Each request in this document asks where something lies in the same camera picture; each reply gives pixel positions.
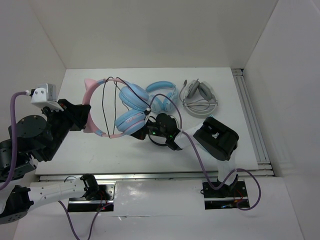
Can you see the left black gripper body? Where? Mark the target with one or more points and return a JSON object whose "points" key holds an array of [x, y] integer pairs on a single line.
{"points": [[61, 121]]}

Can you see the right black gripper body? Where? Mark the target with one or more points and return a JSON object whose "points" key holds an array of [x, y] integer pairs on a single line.
{"points": [[154, 130]]}

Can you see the pink blue cat-ear headphones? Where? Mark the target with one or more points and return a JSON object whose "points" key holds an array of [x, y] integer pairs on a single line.
{"points": [[129, 103]]}

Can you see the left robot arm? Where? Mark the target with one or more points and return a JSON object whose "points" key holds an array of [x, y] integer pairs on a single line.
{"points": [[39, 138]]}

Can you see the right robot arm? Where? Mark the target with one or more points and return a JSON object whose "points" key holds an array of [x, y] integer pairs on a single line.
{"points": [[215, 138]]}

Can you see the small black on-ear headphones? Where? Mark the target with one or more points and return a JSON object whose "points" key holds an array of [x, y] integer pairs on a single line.
{"points": [[166, 127]]}

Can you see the light blue over-ear headphones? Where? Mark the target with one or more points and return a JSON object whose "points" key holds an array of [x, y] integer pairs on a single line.
{"points": [[161, 95]]}

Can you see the white grey gaming headset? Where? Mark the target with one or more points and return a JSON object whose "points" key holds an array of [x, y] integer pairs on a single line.
{"points": [[198, 98]]}

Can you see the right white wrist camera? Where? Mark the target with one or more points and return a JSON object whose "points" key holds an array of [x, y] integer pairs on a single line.
{"points": [[148, 114]]}

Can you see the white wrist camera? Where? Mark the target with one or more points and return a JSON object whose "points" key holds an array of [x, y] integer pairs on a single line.
{"points": [[148, 114], [45, 95]]}

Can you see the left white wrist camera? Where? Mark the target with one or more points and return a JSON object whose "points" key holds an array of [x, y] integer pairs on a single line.
{"points": [[45, 95]]}

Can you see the aluminium rail right side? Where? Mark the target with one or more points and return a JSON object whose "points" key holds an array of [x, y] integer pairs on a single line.
{"points": [[264, 165]]}

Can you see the aluminium rail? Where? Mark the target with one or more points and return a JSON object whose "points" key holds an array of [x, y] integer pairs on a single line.
{"points": [[264, 165], [157, 176]]}

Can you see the aluminium rail front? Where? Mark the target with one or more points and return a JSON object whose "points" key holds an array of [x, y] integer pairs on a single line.
{"points": [[157, 176]]}

